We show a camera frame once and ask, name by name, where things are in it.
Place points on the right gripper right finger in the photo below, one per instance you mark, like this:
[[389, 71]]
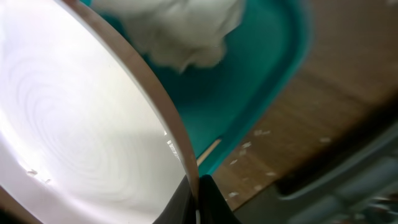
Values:
[[212, 205]]

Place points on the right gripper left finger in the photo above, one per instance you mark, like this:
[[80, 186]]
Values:
[[181, 209]]

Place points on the pink round plate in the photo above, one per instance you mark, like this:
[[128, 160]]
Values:
[[88, 133]]

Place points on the white napkin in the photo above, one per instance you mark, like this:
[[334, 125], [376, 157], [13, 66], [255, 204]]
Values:
[[177, 33]]

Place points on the grey dishwasher rack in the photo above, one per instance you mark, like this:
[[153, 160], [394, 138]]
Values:
[[341, 195]]

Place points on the wooden chopstick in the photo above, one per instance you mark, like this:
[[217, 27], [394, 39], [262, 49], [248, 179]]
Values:
[[207, 152]]

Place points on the teal serving tray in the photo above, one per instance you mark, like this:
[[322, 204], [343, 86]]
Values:
[[224, 101]]

